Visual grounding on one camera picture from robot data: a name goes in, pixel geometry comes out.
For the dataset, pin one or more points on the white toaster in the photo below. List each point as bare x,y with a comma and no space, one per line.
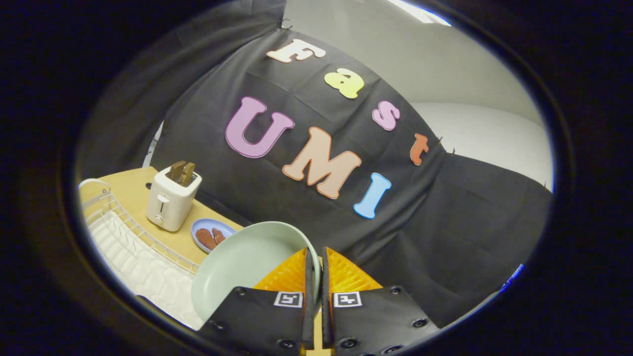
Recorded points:
170,200

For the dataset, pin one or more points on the small blue plate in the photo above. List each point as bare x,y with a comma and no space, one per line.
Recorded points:
212,232

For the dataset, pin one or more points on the pale green plate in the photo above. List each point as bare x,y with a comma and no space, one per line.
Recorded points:
237,269

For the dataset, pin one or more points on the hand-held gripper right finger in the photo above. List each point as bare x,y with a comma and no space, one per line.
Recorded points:
326,296

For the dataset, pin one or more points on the brown sausage piece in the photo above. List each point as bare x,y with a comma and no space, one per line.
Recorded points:
219,235
204,239

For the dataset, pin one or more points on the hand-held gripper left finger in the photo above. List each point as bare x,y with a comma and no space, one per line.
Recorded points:
309,296

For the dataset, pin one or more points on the brown toast slice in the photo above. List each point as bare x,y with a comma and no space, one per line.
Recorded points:
175,170
187,174

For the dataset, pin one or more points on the black backdrop cloth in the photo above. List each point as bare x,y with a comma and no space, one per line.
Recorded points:
277,163

